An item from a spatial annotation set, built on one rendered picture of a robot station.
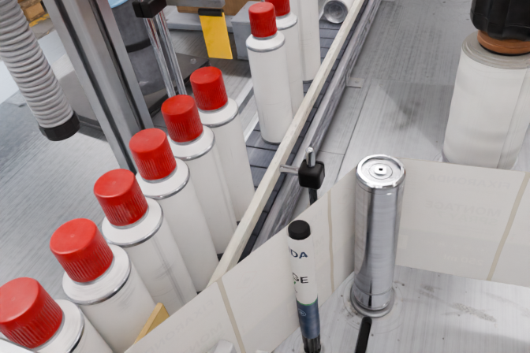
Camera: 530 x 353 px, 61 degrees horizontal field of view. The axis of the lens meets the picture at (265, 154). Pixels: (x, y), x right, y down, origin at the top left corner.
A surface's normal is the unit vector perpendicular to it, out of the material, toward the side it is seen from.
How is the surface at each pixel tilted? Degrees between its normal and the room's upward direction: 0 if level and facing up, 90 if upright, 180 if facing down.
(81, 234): 2
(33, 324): 90
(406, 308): 0
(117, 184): 3
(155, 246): 90
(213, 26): 90
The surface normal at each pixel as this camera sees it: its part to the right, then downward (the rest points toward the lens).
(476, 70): -0.82, 0.48
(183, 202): 0.68, 0.43
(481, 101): -0.67, 0.56
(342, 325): -0.12, -0.74
